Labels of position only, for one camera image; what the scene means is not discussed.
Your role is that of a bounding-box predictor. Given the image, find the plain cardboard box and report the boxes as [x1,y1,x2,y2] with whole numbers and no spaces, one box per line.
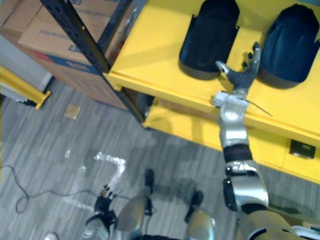
[0,0,51,35]

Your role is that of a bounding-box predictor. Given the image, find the dark robot foot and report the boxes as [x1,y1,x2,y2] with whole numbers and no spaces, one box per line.
[144,169,156,195]
[191,190,205,208]

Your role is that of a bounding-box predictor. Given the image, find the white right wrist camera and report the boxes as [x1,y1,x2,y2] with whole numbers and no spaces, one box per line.
[213,91,249,109]

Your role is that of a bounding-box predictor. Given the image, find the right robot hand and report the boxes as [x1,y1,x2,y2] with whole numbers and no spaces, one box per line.
[215,41,262,93]

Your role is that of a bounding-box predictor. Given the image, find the silver robot leg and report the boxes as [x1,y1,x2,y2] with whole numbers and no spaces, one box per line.
[115,194,154,240]
[184,205,217,240]

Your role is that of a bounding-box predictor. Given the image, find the silver right robot leg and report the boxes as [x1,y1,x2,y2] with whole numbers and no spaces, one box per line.
[184,205,217,240]

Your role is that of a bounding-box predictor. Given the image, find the silver left robot leg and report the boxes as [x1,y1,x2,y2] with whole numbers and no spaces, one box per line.
[115,194,154,240]

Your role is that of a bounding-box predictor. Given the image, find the black floor cable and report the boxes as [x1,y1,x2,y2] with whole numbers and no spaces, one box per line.
[0,164,132,214]

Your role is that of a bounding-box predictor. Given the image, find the black perforated rack upright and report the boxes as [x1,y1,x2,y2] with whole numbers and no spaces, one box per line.
[39,0,151,130]

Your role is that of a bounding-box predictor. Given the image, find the black label holder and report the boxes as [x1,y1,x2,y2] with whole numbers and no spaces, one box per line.
[289,139,317,160]

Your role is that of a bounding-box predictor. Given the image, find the small cardboard scrap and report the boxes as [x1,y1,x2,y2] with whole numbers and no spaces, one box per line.
[64,104,82,120]

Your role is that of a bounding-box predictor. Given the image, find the dark right robot foot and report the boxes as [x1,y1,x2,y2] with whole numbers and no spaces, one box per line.
[191,190,205,208]

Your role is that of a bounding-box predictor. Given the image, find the black plastic housing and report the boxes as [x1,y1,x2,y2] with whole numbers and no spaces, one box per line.
[256,3,320,90]
[178,0,241,81]

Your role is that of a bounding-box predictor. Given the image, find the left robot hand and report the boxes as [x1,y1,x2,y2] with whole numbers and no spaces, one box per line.
[93,184,119,219]

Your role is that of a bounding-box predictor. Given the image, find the dark left robot foot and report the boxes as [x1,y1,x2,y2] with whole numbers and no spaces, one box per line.
[144,169,156,195]

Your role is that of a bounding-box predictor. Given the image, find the yellow shelf unit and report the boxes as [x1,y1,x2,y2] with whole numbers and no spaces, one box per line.
[103,0,320,185]

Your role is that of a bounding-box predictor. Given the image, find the yellow floor guard rail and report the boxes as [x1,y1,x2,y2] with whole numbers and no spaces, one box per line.
[0,65,52,110]

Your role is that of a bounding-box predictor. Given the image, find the large printed cardboard box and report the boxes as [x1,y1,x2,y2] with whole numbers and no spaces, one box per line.
[16,0,137,111]

